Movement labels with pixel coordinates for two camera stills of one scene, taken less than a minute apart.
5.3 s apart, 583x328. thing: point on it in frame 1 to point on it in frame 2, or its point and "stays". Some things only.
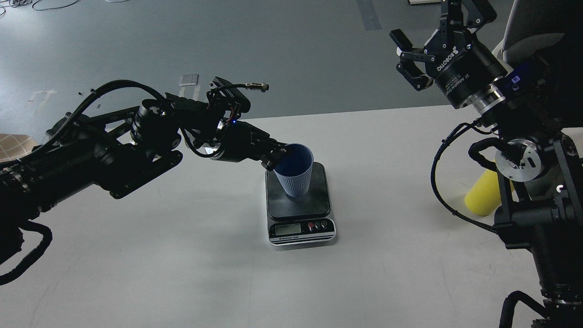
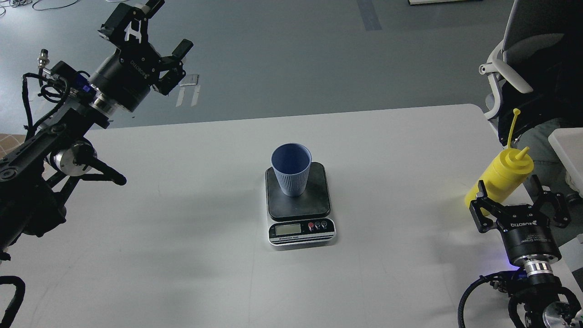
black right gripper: [461, 64] to [526, 232]
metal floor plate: [189, 79] stays
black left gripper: [242, 140] to [126, 77]
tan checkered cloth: [15, 146] stays
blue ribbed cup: [294, 169] stays
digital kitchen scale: [301, 222] stays
